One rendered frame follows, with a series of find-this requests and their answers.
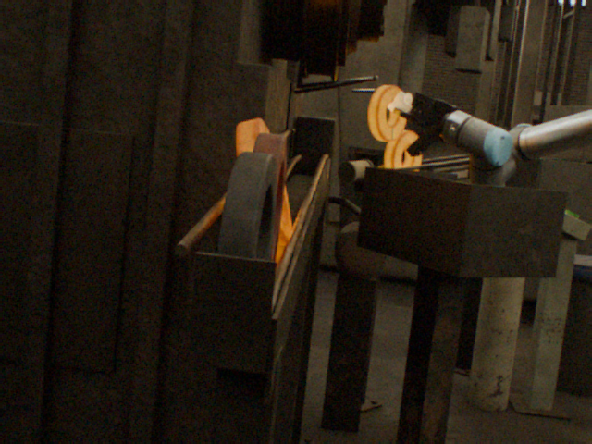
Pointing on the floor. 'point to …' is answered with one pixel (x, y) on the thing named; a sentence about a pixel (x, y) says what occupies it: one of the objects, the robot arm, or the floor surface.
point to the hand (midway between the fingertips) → (388, 106)
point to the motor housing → (350, 332)
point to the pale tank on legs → (546, 61)
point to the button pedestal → (549, 331)
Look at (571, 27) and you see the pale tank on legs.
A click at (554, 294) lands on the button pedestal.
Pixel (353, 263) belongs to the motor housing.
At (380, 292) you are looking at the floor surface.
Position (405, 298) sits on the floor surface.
